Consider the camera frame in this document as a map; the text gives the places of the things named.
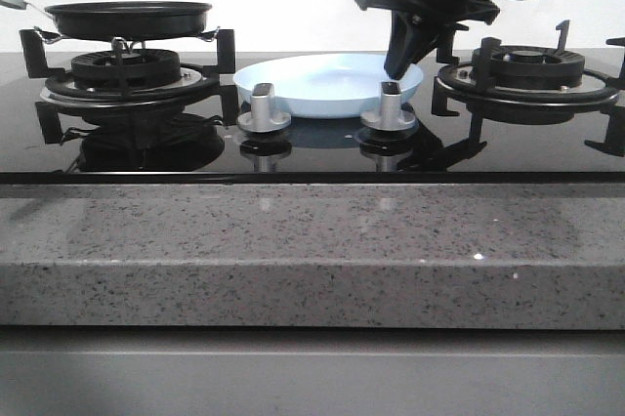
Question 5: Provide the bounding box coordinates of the black frying pan mint handle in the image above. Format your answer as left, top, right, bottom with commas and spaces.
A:
20, 1, 219, 43

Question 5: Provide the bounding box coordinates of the black burner under pan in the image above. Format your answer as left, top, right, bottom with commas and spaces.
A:
45, 49, 220, 104

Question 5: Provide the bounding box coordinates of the silver stove knob near gripper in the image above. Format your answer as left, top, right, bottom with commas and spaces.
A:
360, 81, 416, 132

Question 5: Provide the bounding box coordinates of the black pan support grate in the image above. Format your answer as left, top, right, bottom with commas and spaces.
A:
21, 28, 235, 82

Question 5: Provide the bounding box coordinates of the black burner without pan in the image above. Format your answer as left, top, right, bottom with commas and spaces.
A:
437, 45, 620, 117

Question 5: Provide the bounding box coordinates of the silver stove knob near pan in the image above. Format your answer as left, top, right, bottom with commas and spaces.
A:
237, 83, 291, 133

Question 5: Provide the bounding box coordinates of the light blue plate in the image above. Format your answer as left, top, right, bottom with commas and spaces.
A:
232, 52, 425, 120

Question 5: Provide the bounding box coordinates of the black empty burner grate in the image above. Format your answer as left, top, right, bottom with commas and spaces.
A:
431, 19, 625, 158

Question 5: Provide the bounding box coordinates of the black glass gas cooktop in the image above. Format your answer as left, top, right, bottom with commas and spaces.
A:
1, 40, 624, 184

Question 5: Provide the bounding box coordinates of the wire trivet ring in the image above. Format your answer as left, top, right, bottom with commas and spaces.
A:
33, 25, 221, 54

